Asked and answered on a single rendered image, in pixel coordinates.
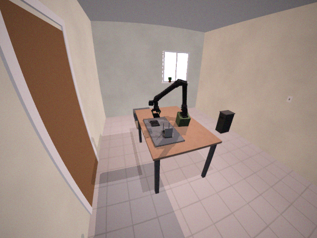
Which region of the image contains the grey rack with upright posts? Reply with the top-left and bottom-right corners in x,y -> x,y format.
163,123 -> 173,138

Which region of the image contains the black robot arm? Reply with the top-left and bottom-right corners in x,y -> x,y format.
149,79 -> 188,118

